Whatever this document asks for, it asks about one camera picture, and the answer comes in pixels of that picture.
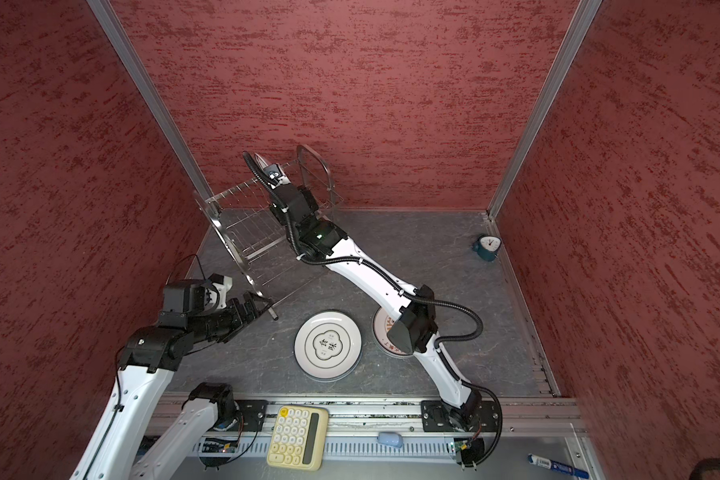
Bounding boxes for green white alarm clock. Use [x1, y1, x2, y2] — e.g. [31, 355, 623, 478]
[472, 235, 503, 262]

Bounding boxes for orange patterned plate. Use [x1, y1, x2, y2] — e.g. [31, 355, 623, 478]
[372, 308, 411, 359]

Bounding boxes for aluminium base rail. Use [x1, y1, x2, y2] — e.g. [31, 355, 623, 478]
[189, 394, 595, 470]

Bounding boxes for aluminium corner post left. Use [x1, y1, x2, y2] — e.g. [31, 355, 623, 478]
[87, 0, 214, 211]

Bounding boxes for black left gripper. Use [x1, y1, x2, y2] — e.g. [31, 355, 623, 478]
[189, 292, 274, 342]

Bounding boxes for red character text plate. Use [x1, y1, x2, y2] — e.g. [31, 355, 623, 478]
[253, 153, 290, 188]

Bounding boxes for white plate flower emblem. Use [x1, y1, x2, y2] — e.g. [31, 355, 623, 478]
[294, 310, 362, 382]

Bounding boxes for small blue eraser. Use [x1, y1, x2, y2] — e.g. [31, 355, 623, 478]
[377, 432, 404, 449]

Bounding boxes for aluminium corner post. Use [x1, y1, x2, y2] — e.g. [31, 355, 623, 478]
[487, 0, 602, 223]
[87, 0, 214, 211]

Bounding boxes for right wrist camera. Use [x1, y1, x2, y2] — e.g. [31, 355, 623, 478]
[263, 164, 284, 186]

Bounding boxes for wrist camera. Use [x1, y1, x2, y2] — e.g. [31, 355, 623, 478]
[209, 274, 234, 310]
[263, 164, 284, 186]

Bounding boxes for yellow calculator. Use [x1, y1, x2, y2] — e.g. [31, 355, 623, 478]
[266, 405, 330, 472]

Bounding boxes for left circuit board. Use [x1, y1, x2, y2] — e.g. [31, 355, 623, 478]
[201, 438, 239, 454]

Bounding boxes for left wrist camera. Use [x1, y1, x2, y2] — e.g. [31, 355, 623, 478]
[209, 274, 234, 310]

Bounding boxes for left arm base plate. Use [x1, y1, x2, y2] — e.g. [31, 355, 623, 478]
[236, 399, 269, 432]

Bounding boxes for stainless steel dish rack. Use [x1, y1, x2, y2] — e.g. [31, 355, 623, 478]
[194, 144, 343, 305]

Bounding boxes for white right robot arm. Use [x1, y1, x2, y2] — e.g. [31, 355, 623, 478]
[264, 181, 484, 431]

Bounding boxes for blue white marker pen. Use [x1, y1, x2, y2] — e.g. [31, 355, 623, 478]
[528, 454, 590, 479]

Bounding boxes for black corrugated cable hose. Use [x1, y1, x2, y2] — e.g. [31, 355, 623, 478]
[242, 151, 485, 346]

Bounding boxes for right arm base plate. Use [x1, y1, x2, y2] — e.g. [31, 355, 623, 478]
[420, 400, 501, 433]

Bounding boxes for aluminium corner post right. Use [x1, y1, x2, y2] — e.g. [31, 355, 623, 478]
[487, 0, 602, 223]

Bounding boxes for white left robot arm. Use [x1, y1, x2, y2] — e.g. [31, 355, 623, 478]
[72, 274, 273, 479]

